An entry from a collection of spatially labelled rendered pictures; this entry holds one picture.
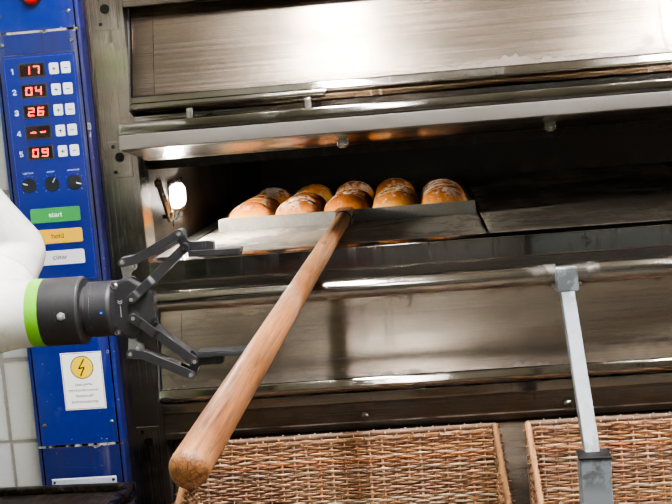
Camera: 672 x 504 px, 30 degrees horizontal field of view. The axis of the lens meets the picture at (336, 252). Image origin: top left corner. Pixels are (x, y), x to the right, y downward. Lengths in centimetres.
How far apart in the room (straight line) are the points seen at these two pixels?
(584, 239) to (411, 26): 48
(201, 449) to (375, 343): 135
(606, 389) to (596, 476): 61
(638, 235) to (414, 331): 43
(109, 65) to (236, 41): 23
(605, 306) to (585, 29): 48
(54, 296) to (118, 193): 60
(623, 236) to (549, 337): 22
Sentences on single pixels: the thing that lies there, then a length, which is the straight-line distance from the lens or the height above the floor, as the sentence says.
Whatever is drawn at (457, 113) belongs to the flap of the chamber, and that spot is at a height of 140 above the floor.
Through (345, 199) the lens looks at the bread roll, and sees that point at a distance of 268.
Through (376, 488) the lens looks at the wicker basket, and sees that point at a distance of 225.
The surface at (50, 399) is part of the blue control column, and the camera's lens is 233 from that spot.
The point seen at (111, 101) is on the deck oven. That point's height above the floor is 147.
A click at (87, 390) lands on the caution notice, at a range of 231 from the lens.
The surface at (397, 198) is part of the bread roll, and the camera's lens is 267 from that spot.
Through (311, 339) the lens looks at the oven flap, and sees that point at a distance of 225.
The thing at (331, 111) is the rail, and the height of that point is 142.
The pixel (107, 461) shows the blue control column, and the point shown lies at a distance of 233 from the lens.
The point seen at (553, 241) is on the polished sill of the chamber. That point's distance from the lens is 222.
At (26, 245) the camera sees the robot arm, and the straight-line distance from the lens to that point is 182.
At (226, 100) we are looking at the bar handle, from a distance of 212.
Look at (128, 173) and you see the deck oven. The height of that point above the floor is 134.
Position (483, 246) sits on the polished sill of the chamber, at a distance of 222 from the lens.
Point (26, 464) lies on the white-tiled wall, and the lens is 241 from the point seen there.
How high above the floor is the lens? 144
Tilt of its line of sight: 7 degrees down
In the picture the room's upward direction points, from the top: 5 degrees counter-clockwise
